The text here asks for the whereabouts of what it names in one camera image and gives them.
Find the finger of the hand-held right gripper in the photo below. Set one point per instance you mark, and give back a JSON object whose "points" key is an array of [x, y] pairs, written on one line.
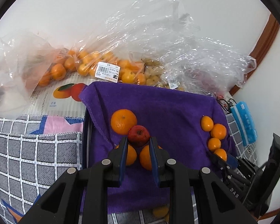
{"points": [[232, 161], [220, 163]]}

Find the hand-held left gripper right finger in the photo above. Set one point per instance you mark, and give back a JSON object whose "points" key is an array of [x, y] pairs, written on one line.
{"points": [[154, 162]]}

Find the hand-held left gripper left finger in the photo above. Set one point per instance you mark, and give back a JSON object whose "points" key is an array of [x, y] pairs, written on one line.
{"points": [[123, 162]]}

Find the small mandarin orange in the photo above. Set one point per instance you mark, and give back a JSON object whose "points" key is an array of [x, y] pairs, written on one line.
{"points": [[218, 131], [214, 144], [221, 154], [207, 123]]}

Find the large mandarin orange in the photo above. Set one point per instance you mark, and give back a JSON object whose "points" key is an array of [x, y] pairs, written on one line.
{"points": [[123, 121], [145, 157], [131, 155]]}

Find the red apple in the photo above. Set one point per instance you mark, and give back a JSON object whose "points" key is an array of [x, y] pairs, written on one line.
{"points": [[138, 135]]}

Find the purple towel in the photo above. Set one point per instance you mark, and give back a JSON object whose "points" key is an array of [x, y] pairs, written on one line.
{"points": [[177, 112]]}

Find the clear bag of yellow fruits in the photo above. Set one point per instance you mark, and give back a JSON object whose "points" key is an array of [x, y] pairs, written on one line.
{"points": [[151, 73]]}

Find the clear bag of red fruits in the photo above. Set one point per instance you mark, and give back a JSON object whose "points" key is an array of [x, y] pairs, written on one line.
{"points": [[212, 74]]}

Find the blue tissue pack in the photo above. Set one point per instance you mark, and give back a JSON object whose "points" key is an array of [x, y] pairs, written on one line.
{"points": [[245, 123]]}

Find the small yellow-green citrus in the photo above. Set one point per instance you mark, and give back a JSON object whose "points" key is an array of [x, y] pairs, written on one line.
{"points": [[160, 211]]}

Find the mango print cardboard box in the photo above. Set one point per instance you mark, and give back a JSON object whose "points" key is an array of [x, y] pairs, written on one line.
{"points": [[58, 98]]}

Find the grey checkered star blanket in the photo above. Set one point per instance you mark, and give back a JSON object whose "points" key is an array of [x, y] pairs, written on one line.
{"points": [[25, 156]]}

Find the brown wooden door frame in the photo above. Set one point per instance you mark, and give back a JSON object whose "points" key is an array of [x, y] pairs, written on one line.
{"points": [[259, 58]]}

